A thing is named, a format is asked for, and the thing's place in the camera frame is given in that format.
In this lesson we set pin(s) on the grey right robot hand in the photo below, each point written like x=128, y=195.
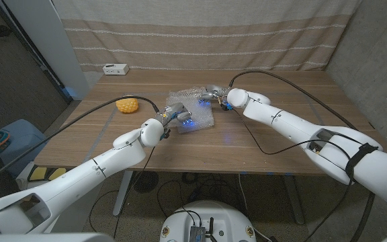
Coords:
x=215, y=91

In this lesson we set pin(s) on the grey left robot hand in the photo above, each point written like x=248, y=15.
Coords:
x=175, y=112

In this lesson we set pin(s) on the clear bubble wrap sheet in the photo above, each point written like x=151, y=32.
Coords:
x=197, y=111

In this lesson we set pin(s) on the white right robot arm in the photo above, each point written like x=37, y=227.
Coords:
x=297, y=124

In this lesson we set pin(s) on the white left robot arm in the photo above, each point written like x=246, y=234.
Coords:
x=113, y=161

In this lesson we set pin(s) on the yellow bumpy sponge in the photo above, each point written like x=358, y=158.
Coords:
x=127, y=105

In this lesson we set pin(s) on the beige striped curtain backdrop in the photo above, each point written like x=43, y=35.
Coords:
x=197, y=40

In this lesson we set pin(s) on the white power strip box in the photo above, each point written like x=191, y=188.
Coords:
x=115, y=69

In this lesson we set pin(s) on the round black floor fan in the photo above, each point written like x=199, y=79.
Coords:
x=148, y=183

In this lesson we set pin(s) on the white table leg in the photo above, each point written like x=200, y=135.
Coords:
x=123, y=195

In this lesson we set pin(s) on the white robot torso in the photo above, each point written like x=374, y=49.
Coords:
x=223, y=218

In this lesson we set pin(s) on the grey electronics module on torso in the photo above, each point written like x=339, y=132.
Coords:
x=197, y=234

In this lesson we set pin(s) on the grey table leg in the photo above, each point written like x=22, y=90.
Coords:
x=294, y=201

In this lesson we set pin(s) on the white base with yellow pads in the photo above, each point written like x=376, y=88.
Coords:
x=39, y=173

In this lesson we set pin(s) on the blue plastic bin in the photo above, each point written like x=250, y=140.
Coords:
x=22, y=134

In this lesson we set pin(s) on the white door frame pillar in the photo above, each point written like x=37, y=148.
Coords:
x=52, y=50

